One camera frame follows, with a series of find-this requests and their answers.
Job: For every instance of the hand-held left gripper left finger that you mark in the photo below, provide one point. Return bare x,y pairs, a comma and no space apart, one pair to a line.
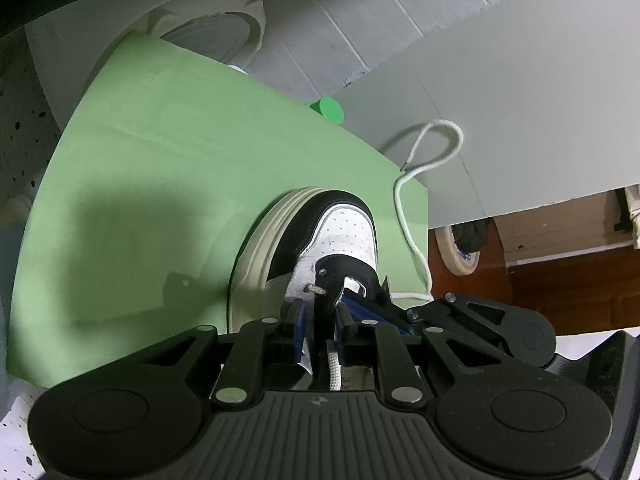
299,332

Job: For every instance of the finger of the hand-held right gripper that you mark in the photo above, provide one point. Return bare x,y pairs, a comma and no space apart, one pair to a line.
380,317

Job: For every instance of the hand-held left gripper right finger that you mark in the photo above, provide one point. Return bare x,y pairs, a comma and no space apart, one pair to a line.
345,342

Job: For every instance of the white shoelace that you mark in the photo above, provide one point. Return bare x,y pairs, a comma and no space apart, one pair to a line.
334,367

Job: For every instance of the white and black sneaker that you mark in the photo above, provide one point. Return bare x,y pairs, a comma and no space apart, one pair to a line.
345,230

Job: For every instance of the tape roll with black cloth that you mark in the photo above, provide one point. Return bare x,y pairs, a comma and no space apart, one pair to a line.
441,245

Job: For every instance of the brown wooden door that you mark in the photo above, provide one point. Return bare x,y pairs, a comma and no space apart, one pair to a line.
550,230

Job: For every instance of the dark cloth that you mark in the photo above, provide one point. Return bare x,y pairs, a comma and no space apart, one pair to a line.
470,237

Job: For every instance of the white crumpled rag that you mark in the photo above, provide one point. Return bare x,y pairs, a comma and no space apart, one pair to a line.
634,210

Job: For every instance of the green foam board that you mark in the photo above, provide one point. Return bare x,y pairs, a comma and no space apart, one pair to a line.
150,185

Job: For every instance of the green round cap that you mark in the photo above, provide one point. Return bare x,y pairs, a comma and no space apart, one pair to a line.
327,109

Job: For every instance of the white board panel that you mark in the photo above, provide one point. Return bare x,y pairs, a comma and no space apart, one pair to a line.
525,110

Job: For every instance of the white round fan housing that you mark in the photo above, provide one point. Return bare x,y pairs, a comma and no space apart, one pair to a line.
200,10

